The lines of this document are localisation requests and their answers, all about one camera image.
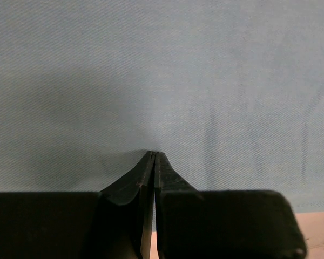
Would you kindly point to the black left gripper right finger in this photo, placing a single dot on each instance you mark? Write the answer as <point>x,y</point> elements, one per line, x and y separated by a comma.
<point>222,224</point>

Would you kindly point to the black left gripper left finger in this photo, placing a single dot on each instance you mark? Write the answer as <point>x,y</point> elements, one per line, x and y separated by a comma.
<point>115,222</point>

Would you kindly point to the light blue trousers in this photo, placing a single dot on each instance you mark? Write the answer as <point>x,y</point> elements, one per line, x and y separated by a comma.
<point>231,91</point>

